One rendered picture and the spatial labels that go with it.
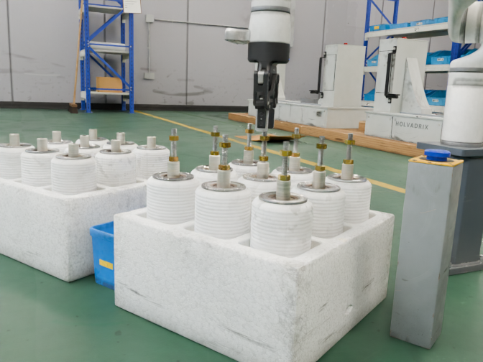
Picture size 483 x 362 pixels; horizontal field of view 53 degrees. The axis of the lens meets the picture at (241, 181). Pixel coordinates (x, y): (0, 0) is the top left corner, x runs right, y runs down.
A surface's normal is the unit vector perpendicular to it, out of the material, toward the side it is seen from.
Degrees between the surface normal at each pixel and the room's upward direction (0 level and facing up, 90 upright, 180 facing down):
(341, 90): 90
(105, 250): 92
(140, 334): 0
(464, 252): 90
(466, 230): 90
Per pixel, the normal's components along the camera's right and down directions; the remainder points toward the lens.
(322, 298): 0.80, 0.15
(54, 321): 0.04, -0.98
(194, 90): 0.41, 0.19
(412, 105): -0.91, 0.04
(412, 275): -0.59, 0.14
